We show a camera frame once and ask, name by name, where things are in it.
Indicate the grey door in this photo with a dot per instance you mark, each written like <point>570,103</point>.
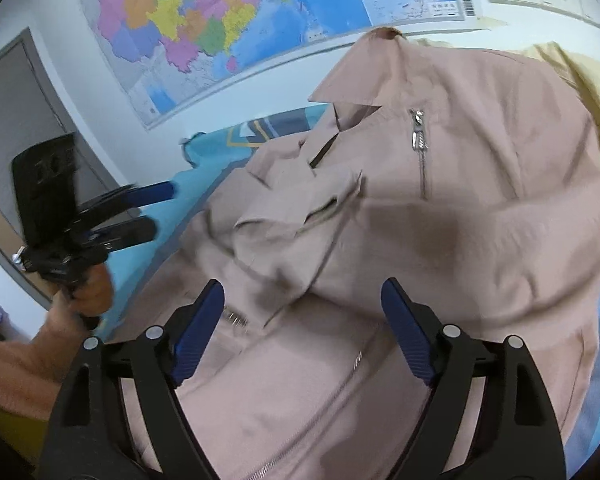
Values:
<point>10,110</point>

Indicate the cream garment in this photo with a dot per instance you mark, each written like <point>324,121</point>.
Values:
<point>595,90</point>

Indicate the pink zip jacket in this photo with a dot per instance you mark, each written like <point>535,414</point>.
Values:
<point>480,185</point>

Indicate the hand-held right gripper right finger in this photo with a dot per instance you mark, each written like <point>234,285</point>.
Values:
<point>410,330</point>

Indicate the colourful wall map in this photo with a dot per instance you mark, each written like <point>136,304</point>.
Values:
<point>230,20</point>

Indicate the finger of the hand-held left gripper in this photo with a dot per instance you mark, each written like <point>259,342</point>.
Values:
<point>130,232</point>
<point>150,192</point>

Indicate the person's left forearm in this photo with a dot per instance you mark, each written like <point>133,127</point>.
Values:
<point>15,365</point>

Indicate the person's left hand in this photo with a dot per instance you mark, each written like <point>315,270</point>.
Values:
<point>92,290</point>

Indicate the yellow cloth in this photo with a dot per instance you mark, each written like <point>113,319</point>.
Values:
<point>15,430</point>

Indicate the teal patterned bed sheet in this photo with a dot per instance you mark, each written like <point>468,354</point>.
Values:
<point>150,265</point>

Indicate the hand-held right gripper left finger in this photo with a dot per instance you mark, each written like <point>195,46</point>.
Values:
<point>195,330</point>

